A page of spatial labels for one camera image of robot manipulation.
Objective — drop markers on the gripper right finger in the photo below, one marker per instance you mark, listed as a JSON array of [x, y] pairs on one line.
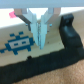
[[45, 23]]

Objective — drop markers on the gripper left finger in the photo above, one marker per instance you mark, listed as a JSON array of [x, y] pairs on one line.
[[35, 23]]

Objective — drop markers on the pink block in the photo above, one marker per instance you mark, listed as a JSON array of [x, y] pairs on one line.
[[12, 14]]

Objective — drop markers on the wooden drawer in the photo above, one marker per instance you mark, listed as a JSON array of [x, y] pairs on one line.
[[53, 50]]

